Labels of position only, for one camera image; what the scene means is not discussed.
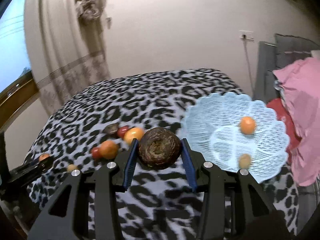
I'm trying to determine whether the red tomato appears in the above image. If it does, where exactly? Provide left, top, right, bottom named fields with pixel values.
left=91, top=147, right=102, bottom=160
left=117, top=126, right=130, bottom=138

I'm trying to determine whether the leopard print table cloth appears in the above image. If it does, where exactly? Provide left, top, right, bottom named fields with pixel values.
left=27, top=69, right=298, bottom=239

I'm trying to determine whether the white wall socket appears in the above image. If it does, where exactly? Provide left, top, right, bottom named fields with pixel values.
left=239, top=30, right=254, bottom=42

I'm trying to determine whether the red patterned quilt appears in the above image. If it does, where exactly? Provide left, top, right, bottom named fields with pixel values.
left=267, top=98, right=301, bottom=153

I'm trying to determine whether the red tomato left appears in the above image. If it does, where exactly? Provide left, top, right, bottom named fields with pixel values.
left=91, top=147, right=102, bottom=160

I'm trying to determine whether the yellow orange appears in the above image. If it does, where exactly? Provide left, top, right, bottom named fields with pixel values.
left=124, top=127, right=145, bottom=145

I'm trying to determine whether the black power cable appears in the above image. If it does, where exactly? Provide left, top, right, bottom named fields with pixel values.
left=242, top=38, right=255, bottom=97

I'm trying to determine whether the light blue lattice basket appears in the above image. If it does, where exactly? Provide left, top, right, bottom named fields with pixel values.
left=181, top=92, right=290, bottom=183

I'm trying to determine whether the dark brown mangosteen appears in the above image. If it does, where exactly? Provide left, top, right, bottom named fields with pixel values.
left=139, top=127, right=182, bottom=170

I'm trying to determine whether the grey striped cushion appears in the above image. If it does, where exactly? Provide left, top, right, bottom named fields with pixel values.
left=274, top=34, right=319, bottom=69

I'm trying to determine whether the grey sofa bed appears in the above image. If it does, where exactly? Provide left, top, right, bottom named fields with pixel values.
left=253, top=41, right=319, bottom=231

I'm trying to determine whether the beige round fruit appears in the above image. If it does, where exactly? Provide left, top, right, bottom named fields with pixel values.
left=67, top=164, right=78, bottom=173

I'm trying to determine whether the large orange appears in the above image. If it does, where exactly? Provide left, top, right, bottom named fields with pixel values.
left=99, top=140, right=119, bottom=159

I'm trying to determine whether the orange in basket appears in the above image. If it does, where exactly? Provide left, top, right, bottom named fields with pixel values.
left=240, top=116, right=256, bottom=135

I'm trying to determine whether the tan round fruit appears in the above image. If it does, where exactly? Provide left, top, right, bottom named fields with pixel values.
left=239, top=154, right=252, bottom=170

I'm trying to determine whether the beige patterned curtain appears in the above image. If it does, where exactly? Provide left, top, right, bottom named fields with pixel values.
left=24, top=0, right=110, bottom=115

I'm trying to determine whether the pink blanket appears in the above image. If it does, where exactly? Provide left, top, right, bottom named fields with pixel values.
left=273, top=57, right=319, bottom=186

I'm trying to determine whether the red tomato right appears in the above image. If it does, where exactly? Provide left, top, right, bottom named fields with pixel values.
left=117, top=126, right=130, bottom=138

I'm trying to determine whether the window with wooden frame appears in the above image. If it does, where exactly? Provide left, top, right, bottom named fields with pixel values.
left=1, top=0, right=39, bottom=127

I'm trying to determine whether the white pillow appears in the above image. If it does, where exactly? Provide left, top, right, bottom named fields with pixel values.
left=311, top=50, right=320, bottom=60

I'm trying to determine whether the small tangerine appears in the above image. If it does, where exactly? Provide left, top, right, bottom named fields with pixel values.
left=39, top=153, right=50, bottom=161

